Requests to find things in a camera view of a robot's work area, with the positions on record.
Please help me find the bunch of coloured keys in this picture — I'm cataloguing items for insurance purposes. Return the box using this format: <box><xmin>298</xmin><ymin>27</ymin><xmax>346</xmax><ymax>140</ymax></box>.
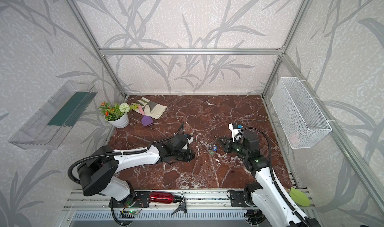
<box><xmin>210</xmin><ymin>146</ymin><xmax>218</xmax><ymax>155</ymax></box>

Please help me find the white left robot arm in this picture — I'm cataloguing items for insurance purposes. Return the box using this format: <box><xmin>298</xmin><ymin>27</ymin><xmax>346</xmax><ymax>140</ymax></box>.
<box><xmin>68</xmin><ymin>134</ymin><xmax>195</xmax><ymax>201</ymax></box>

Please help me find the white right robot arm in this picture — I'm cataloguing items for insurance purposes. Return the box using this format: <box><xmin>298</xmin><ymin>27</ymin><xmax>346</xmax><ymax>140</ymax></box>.
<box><xmin>218</xmin><ymin>128</ymin><xmax>320</xmax><ymax>227</ymax></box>

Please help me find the black clip tool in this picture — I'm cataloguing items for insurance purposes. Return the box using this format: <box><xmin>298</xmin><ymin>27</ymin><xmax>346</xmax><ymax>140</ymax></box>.
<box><xmin>172</xmin><ymin>194</ymin><xmax>187</xmax><ymax>216</ymax></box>

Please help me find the beige and grey garden glove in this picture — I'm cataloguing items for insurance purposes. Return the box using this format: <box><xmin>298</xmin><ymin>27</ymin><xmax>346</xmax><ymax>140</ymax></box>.
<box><xmin>131</xmin><ymin>97</ymin><xmax>167</xmax><ymax>120</ymax></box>

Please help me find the white ribbed plant pot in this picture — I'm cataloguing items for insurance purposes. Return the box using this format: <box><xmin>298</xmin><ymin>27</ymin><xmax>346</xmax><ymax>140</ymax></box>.
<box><xmin>108</xmin><ymin>113</ymin><xmax>129</xmax><ymax>129</ymax></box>

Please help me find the artificial green plant with flowers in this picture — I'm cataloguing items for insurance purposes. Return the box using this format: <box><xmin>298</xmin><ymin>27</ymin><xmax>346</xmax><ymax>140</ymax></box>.
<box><xmin>99</xmin><ymin>102</ymin><xmax>139</xmax><ymax>121</ymax></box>

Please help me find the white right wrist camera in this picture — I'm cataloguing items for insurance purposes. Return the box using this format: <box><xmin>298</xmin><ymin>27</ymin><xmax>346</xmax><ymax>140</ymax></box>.
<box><xmin>229</xmin><ymin>123</ymin><xmax>243</xmax><ymax>143</ymax></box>

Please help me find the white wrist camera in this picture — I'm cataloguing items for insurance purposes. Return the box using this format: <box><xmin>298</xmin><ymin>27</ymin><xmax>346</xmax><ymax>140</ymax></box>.
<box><xmin>183</xmin><ymin>134</ymin><xmax>194</xmax><ymax>150</ymax></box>
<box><xmin>229</xmin><ymin>123</ymin><xmax>243</xmax><ymax>143</ymax></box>

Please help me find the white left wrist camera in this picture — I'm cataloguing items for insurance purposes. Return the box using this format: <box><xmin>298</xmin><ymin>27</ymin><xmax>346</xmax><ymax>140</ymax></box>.
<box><xmin>183</xmin><ymin>134</ymin><xmax>194</xmax><ymax>150</ymax></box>

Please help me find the purple trowel pink handle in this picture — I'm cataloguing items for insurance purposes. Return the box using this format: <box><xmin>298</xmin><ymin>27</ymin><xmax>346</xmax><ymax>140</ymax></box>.
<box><xmin>138</xmin><ymin>105</ymin><xmax>154</xmax><ymax>127</ymax></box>

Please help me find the white wire mesh basket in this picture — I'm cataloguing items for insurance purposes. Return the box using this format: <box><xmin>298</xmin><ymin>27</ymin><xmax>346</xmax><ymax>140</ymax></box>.
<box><xmin>271</xmin><ymin>77</ymin><xmax>332</xmax><ymax>149</ymax></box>

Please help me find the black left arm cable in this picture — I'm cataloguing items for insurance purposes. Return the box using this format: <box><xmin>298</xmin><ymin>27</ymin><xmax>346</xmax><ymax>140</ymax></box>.
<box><xmin>67</xmin><ymin>122</ymin><xmax>185</xmax><ymax>185</ymax></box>

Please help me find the clear plastic wall tray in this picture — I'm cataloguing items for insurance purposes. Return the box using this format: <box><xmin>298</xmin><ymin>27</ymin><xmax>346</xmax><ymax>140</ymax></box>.
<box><xmin>9</xmin><ymin>81</ymin><xmax>98</xmax><ymax>150</ymax></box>

